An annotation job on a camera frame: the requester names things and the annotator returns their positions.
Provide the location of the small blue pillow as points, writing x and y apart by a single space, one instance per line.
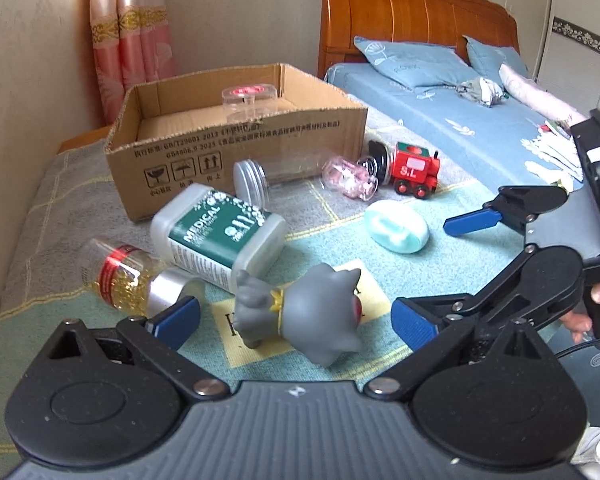
495 57

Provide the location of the white bottle green label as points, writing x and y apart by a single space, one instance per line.
215 232

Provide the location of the large blue pillow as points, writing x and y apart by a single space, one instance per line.
410 60

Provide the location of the black toy iron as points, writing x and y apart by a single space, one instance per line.
380 160

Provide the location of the small pink glass jar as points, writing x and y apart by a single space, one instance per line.
347 177

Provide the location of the blue printed bed sheet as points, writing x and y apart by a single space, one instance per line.
430 110

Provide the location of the white wall conduit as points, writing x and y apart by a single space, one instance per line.
545 10

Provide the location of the wooden headboard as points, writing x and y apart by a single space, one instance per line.
405 5

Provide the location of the red toy train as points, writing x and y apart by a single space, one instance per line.
415 165

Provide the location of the clear plastic jar white rim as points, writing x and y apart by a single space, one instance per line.
250 180

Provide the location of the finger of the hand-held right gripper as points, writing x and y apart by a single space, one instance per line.
472 222
530 280

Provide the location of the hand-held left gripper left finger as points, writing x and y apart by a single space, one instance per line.
177 317

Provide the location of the pink curtain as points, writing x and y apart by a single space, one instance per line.
130 50

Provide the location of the grey crumpled cloth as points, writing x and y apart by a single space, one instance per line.
480 91

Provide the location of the gold glitter bottle silver cap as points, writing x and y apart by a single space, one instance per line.
125 270

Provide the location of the pink bolster pillow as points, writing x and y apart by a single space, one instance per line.
535 92

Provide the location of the clear jar with red lid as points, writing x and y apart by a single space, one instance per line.
245 92

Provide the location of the mint green soap case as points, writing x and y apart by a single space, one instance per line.
395 227

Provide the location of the small red green packet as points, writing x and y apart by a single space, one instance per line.
555 129

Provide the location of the grey cat toy figure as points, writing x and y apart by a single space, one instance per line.
310 310

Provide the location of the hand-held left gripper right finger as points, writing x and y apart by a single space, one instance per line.
415 324

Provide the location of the brown cardboard box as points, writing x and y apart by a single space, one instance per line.
190 160

